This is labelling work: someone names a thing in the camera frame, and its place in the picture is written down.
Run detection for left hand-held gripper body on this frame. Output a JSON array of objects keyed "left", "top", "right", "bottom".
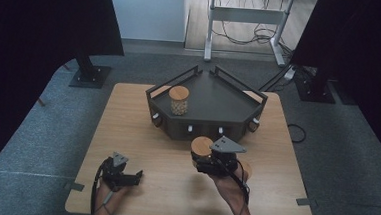
[{"left": 100, "top": 150, "right": 132, "bottom": 193}]

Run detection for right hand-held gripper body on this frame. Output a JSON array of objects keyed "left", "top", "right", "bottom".
[{"left": 193, "top": 133, "right": 249, "bottom": 179}]

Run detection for glass jar of green beans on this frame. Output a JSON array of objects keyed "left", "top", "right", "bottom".
[{"left": 189, "top": 135, "right": 215, "bottom": 172}]

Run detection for black corner shelf rack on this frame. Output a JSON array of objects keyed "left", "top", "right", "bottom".
[{"left": 141, "top": 61, "right": 271, "bottom": 147}]

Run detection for glass jar of pale beans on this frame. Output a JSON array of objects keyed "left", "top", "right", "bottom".
[{"left": 167, "top": 84, "right": 191, "bottom": 117}]

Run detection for person's left hand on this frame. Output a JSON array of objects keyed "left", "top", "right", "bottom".
[{"left": 95, "top": 181, "right": 131, "bottom": 208}]

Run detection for person's right hand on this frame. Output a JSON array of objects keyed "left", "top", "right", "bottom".
[{"left": 207, "top": 162, "right": 253, "bottom": 207}]

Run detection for glass jar of brown contents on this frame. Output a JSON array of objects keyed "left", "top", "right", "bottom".
[{"left": 239, "top": 160, "right": 254, "bottom": 181}]

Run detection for black stand base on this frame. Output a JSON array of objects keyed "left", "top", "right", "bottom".
[
  {"left": 68, "top": 54, "right": 113, "bottom": 91},
  {"left": 292, "top": 68, "right": 339, "bottom": 104}
]

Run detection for white power strip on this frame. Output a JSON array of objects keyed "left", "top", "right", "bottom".
[{"left": 283, "top": 66, "right": 297, "bottom": 82}]

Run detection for black curtain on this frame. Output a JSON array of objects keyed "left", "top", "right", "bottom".
[
  {"left": 0, "top": 0, "right": 129, "bottom": 197},
  {"left": 283, "top": 0, "right": 381, "bottom": 172}
]

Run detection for left hand-held gripper cable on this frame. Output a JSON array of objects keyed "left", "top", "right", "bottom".
[{"left": 89, "top": 158, "right": 122, "bottom": 215}]

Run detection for hand-held gripper cable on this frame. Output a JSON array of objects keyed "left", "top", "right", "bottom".
[
  {"left": 89, "top": 158, "right": 122, "bottom": 215},
  {"left": 210, "top": 155, "right": 254, "bottom": 215}
]

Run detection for right hand-held gripper cable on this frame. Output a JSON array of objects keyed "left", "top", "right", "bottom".
[{"left": 210, "top": 155, "right": 254, "bottom": 215}]

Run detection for black cable loop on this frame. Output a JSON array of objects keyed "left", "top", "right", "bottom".
[{"left": 286, "top": 122, "right": 308, "bottom": 145}]

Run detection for black floor cable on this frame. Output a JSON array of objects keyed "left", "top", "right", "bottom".
[{"left": 258, "top": 61, "right": 294, "bottom": 95}]

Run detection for black cables under desk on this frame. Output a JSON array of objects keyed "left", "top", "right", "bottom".
[{"left": 211, "top": 0, "right": 298, "bottom": 58}]

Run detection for white desk frame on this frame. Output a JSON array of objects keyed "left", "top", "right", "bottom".
[{"left": 195, "top": 0, "right": 294, "bottom": 67}]

